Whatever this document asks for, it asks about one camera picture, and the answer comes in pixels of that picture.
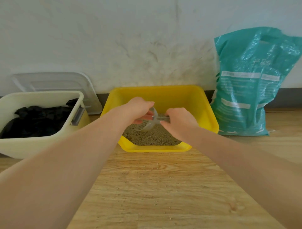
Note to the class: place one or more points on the person's left forearm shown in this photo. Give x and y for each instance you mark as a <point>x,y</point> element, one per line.
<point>54,179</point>

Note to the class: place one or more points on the teal white litter bag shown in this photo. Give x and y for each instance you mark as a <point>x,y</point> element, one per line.
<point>245,89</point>

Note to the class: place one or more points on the beige cat litter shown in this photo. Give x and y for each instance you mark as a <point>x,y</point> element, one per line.
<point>153,138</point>

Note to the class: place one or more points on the cream plastic storage bin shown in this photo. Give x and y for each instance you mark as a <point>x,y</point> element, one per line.
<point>35,148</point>

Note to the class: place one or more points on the grey slotted litter scoop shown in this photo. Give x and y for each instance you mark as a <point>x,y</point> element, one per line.
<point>148,125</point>

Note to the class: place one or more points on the yellow litter box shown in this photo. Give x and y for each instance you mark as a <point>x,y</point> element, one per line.
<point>177,96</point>

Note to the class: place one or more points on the person's left hand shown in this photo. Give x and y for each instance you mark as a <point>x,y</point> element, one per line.
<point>139,108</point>

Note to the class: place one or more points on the person's right hand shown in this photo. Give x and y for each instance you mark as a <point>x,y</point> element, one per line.
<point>181,122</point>

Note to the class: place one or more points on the dark grey skirting board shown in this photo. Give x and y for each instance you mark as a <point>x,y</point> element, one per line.
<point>287,98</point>

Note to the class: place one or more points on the translucent white bin lid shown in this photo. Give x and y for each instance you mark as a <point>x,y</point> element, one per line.
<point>61,81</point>

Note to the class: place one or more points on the person's right forearm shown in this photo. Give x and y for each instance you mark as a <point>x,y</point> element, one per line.
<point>247,174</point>

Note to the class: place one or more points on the pile of black plastic bags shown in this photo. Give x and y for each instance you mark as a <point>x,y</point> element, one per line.
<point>37,122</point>

